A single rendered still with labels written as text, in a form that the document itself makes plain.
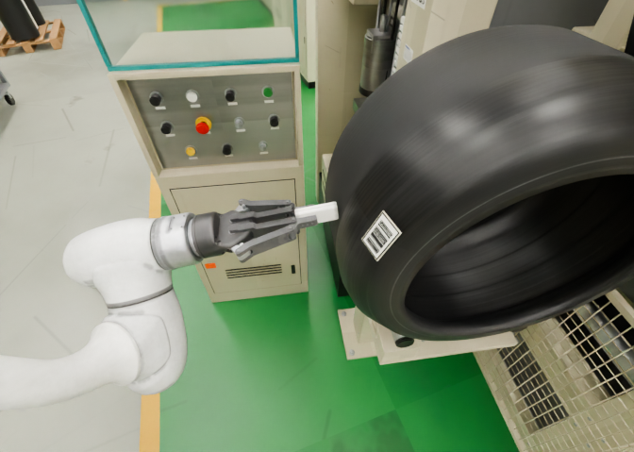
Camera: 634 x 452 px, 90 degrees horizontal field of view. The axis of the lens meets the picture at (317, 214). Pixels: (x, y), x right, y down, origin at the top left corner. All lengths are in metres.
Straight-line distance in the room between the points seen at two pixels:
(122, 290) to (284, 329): 1.30
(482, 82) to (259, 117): 0.83
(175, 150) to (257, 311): 1.00
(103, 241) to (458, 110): 0.54
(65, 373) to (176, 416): 1.25
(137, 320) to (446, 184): 0.49
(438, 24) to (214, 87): 0.69
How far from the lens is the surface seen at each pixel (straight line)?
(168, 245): 0.54
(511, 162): 0.42
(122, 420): 1.87
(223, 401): 1.73
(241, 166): 1.25
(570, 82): 0.47
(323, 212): 0.52
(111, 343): 0.58
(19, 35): 6.69
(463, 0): 0.75
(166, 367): 0.62
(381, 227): 0.43
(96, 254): 0.59
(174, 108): 1.19
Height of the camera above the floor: 1.63
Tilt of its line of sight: 45 degrees down
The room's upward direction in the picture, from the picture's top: straight up
